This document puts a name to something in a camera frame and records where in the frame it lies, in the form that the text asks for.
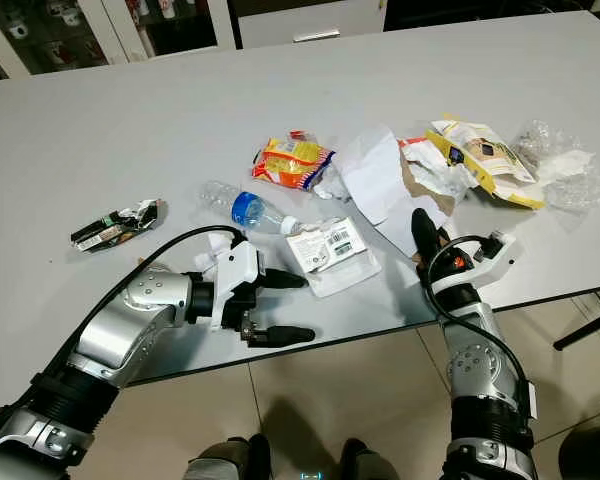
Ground robot left leg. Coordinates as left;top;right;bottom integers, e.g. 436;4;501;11
185;433;273;480

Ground clear plastic bottle blue label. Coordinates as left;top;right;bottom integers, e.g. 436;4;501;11
200;180;306;236

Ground black table leg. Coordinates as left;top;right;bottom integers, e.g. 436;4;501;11
552;303;600;352

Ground white tissue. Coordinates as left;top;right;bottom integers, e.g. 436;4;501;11
535;150;596;187

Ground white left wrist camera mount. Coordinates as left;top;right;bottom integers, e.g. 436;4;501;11
210;240;261;331

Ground white glass door cabinet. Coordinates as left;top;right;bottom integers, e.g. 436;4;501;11
0;0;236;83

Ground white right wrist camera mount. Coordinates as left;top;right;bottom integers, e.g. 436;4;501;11
425;232;523;298

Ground white drawer unit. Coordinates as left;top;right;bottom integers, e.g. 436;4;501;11
228;0;388;49

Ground robot leg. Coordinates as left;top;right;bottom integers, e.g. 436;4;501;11
340;437;403;480
185;433;273;480

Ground robot right leg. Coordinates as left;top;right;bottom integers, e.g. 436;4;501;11
340;437;403;480

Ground small crumpled white paper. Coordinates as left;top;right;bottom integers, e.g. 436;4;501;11
195;230;241;273

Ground orange yellow snack bag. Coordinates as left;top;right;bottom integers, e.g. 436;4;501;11
251;131;336;191

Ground small crumpled clear wrapper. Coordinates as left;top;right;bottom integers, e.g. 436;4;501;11
312;162;351;203

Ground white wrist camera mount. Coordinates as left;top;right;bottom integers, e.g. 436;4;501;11
425;232;523;298
210;240;261;331

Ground yellow white snack bag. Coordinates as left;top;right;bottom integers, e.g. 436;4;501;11
425;114;546;210

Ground crumpled clear plastic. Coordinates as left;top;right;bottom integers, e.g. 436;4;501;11
515;118;600;213

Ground white paper sheet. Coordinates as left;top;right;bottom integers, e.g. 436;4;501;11
337;124;426;256

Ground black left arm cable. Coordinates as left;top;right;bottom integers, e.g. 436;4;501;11
30;225;246;401

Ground clear package barcode labels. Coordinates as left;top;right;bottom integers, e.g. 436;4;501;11
285;215;383;298

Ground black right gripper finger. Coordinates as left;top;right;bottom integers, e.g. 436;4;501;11
410;206;453;273

